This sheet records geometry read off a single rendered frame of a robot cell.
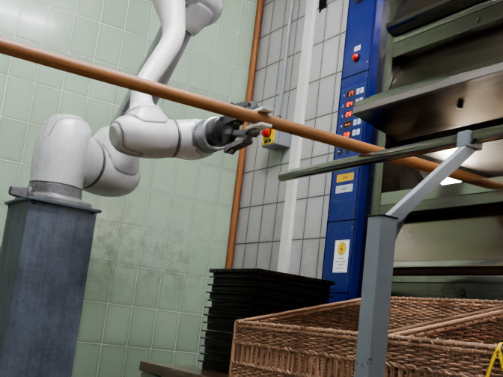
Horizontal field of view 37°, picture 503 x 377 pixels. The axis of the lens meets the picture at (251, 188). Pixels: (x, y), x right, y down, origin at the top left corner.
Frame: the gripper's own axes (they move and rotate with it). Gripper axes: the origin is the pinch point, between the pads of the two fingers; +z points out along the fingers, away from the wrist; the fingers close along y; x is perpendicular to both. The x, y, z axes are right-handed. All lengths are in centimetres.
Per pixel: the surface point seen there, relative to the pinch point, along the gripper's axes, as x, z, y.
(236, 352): -17, -27, 55
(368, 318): -6, 38, 44
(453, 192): -66, -2, 4
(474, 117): -67, 2, -17
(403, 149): -28.6, 18.2, 3.3
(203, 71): -42, -123, -53
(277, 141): -60, -88, -22
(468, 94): -57, 10, -19
